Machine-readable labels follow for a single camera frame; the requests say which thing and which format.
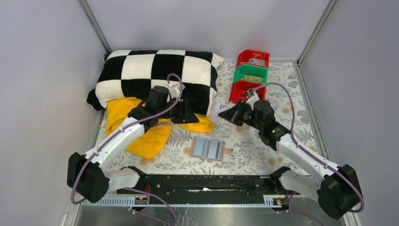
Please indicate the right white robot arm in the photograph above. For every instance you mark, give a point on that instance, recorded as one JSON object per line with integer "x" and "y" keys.
{"x": 335, "y": 188}

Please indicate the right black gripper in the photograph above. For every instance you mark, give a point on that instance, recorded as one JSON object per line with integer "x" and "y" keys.
{"x": 240, "y": 113}

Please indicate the floral patterned table mat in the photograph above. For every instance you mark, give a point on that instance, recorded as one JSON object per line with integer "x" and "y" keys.
{"x": 248, "y": 152}

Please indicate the black white checkered pillow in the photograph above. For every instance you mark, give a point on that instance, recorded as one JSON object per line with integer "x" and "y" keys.
{"x": 133, "y": 73}

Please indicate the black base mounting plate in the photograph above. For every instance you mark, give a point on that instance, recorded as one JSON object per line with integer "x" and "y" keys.
{"x": 192, "y": 185}

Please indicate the red plastic bin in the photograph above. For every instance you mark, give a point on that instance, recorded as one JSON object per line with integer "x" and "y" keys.
{"x": 253, "y": 57}
{"x": 240, "y": 88}

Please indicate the green plastic bin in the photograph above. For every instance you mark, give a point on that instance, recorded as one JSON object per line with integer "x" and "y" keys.
{"x": 253, "y": 73}

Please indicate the back red plastic bin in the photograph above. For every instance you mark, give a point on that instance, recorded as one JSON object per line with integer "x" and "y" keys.
{"x": 253, "y": 57}

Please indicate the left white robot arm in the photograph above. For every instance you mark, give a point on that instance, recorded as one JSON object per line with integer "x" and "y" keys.
{"x": 87, "y": 173}

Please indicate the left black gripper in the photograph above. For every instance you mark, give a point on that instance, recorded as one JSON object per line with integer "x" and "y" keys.
{"x": 180, "y": 110}

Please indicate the grey slotted cable duct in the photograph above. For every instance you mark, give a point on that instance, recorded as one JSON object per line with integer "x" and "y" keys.
{"x": 201, "y": 200}

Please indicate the front red plastic bin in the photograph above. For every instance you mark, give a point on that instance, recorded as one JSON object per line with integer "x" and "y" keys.
{"x": 240, "y": 88}

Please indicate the pink leather card holder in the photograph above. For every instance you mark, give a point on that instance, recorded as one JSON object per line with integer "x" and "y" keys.
{"x": 209, "y": 149}

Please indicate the yellow cloth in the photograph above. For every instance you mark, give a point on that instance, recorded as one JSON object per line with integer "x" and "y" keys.
{"x": 152, "y": 142}

